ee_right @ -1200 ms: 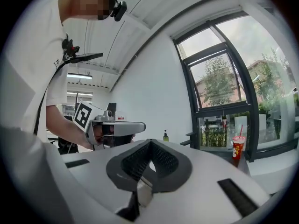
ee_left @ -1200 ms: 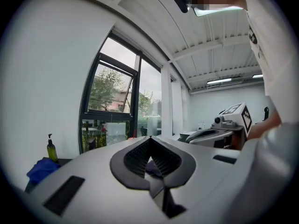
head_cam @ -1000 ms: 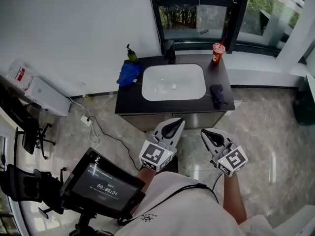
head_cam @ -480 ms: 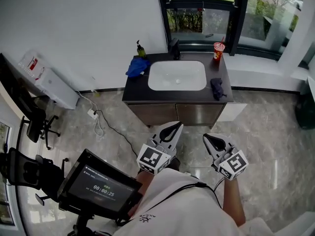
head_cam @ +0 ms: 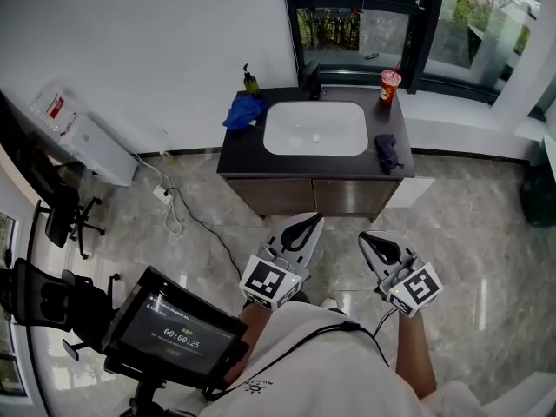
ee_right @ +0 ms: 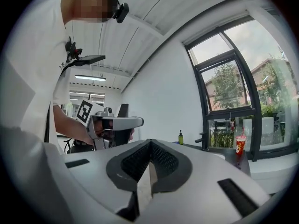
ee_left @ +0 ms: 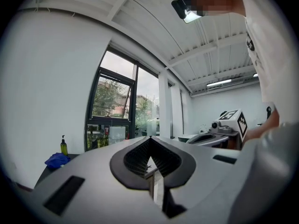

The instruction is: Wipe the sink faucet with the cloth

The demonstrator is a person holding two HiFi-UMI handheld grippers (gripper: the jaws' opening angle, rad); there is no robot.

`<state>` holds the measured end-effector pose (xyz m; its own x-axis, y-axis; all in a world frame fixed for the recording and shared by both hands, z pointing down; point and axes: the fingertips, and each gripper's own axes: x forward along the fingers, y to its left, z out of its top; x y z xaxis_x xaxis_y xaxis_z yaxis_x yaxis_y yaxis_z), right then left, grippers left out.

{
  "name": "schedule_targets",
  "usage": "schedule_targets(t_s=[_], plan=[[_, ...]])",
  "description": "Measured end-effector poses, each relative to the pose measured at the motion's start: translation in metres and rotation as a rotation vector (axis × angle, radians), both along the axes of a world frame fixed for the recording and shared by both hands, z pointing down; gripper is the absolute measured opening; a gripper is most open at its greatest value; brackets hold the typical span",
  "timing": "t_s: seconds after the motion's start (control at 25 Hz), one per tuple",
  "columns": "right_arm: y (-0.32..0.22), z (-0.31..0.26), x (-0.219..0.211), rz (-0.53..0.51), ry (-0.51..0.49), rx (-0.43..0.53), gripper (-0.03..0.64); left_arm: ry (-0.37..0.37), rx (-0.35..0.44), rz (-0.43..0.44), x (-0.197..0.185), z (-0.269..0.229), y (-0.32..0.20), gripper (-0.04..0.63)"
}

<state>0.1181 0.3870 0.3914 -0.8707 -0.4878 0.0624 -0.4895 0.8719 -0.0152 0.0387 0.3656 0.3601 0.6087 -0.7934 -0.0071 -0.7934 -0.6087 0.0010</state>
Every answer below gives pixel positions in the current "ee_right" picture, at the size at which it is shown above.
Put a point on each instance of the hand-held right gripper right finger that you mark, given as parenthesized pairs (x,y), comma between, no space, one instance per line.
(205,183)

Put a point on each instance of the black window frame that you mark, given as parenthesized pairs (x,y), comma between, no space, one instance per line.
(254,97)

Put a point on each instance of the black faucet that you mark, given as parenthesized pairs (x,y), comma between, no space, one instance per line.
(204,141)

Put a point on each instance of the person's left forearm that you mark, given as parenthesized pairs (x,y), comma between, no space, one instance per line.
(70,125)

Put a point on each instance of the person's white shirt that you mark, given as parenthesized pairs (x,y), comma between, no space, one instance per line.
(28,55)

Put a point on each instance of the black office chair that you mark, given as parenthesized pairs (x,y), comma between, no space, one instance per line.
(78,146)

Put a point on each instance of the person's left hand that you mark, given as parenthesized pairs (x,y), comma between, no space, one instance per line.
(100,127)

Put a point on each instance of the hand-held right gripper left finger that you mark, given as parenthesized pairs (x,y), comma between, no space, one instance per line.
(93,171)

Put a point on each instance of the small grey gripper camera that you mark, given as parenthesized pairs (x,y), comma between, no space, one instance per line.
(108,111)

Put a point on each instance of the green soap pump bottle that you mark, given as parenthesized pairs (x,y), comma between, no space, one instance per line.
(181,139)

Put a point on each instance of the person's head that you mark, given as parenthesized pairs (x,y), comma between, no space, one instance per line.
(93,4)

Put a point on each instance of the red drink cup with straw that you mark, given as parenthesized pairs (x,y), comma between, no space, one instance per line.
(240,144)

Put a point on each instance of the ceiling light strip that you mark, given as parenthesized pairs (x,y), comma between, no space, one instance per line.
(90,77)

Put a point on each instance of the black head camera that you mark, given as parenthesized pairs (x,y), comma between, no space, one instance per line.
(121,13)

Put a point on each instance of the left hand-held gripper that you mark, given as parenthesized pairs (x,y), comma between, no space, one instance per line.
(92,115)

